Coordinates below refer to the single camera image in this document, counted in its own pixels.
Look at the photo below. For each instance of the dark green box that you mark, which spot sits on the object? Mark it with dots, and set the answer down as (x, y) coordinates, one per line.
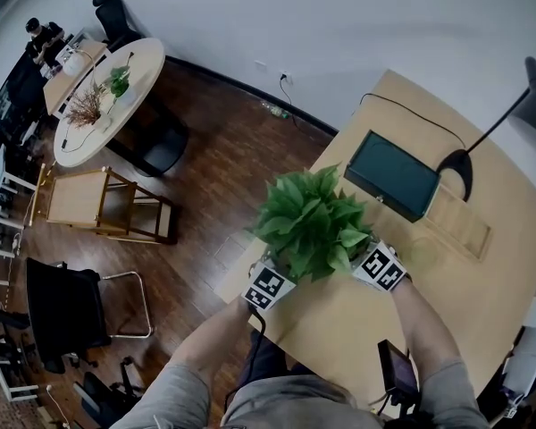
(391, 168)

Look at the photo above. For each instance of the person's dark trousers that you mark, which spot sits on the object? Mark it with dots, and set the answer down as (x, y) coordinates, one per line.
(272, 360)

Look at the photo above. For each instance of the person's left forearm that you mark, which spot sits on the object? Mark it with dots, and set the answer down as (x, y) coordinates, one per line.
(214, 342)

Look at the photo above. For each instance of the black office chair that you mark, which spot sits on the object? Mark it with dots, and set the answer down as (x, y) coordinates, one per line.
(111, 16)

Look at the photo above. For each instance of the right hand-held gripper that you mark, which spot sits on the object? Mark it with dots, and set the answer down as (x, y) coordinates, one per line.
(379, 268)

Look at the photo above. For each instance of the black chair with metal frame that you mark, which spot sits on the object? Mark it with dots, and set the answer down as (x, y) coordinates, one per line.
(62, 311)

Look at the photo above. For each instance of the small green potted plant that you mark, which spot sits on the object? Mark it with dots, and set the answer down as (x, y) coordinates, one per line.
(118, 83)

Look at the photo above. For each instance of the dried brown potted plant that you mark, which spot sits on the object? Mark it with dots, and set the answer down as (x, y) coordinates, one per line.
(87, 105)

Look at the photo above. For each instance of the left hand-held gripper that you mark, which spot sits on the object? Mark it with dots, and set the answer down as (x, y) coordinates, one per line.
(268, 286)

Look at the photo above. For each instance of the round white table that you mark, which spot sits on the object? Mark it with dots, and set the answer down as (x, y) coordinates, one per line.
(138, 61)

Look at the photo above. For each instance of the plastic bottle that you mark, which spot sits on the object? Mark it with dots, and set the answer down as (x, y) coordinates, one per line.
(277, 111)

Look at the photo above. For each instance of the green potted plant white pot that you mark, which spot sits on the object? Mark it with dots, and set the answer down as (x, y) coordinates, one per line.
(312, 221)

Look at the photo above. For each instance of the wooden gold-frame trolley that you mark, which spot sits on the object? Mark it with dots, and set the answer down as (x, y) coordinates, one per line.
(71, 195)

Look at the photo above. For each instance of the light wooden square table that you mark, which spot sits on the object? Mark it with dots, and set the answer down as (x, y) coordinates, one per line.
(496, 293)

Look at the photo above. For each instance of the wooden desk organiser tray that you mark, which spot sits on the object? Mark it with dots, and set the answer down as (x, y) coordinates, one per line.
(462, 226)

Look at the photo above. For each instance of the small wooden desk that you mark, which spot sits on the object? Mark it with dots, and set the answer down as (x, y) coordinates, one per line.
(56, 94)

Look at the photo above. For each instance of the person's grey shirt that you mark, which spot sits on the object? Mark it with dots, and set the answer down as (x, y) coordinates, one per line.
(295, 405)

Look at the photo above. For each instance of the black desk lamp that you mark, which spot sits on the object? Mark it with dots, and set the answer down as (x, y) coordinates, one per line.
(458, 161)

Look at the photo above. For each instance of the person's right forearm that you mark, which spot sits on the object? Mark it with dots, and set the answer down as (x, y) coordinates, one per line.
(422, 329)

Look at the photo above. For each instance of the white globe lamp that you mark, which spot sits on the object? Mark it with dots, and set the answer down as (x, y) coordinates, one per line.
(73, 64)

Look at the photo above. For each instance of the white wall socket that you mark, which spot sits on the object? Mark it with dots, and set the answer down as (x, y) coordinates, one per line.
(286, 78)
(261, 64)

